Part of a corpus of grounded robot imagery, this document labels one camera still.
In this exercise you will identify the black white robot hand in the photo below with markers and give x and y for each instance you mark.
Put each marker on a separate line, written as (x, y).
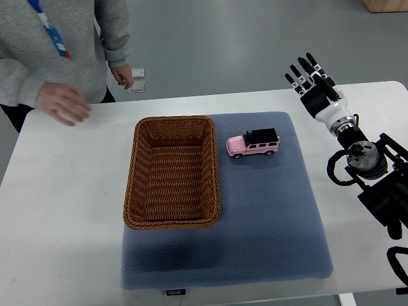
(322, 97)

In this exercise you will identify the pink toy car black roof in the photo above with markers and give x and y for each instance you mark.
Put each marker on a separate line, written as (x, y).
(253, 142)

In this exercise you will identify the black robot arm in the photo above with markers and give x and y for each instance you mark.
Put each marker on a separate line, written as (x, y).
(379, 168)

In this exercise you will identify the brown wicker basket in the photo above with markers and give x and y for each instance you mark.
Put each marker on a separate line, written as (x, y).
(173, 180)

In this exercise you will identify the person's left hand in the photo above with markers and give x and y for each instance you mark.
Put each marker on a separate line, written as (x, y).
(123, 76)

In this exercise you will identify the person's right hand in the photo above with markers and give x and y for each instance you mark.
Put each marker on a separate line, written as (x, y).
(64, 103)

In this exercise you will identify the wooden box corner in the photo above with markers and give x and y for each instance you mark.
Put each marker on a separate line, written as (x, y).
(386, 6)

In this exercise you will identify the blue-grey foam cushion mat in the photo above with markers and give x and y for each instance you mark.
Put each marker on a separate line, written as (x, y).
(269, 229)

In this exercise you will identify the white floor socket box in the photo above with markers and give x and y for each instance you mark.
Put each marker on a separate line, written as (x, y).
(138, 73)
(137, 86)

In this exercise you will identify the grey sweater person torso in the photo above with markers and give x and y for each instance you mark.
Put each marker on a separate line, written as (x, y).
(96, 33)

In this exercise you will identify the blue lanyard badge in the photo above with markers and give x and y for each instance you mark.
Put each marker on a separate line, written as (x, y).
(52, 32)

